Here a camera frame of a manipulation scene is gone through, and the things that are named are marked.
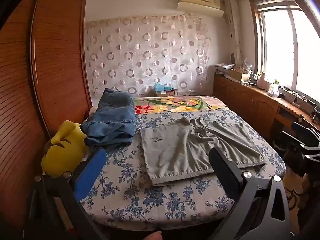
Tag wall air conditioner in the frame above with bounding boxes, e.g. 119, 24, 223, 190
177, 0, 225, 18

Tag white bottle with green cap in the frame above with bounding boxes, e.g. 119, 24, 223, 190
271, 79, 280, 97

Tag small cardboard box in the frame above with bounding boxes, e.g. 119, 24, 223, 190
156, 87, 178, 97

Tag yellow plush toy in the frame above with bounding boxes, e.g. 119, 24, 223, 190
41, 120, 88, 178

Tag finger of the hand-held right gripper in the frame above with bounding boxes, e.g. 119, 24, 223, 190
279, 131, 320, 162
291, 122, 320, 142

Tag teal plastic bag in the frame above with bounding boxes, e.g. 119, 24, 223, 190
153, 82, 175, 92

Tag sheer ring-patterned curtain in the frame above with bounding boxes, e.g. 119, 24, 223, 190
85, 15, 213, 98

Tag colourful floral blanket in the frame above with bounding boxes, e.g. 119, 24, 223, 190
134, 95, 230, 114

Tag stack of papers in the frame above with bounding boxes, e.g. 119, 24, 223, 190
212, 62, 237, 74

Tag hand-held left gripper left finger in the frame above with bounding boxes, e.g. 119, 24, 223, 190
27, 147, 107, 240

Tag wooden side cabinet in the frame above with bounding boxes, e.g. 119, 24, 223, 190
212, 66, 320, 142

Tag wooden slatted wardrobe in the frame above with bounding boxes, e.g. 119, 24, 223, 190
0, 0, 93, 230

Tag blue denim jeans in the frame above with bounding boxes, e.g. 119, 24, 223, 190
80, 88, 137, 148

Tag grey pants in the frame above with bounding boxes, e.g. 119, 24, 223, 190
140, 115, 267, 186

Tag open cardboard box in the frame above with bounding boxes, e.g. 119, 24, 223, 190
227, 69, 250, 82

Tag blue floral bed sheet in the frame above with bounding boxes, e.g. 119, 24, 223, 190
80, 109, 287, 230

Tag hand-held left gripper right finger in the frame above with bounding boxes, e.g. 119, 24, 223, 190
209, 146, 291, 240

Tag white wrapped pipe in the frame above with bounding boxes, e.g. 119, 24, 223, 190
223, 0, 242, 63

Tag person's left hand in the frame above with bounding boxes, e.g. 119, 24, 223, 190
145, 231, 163, 240

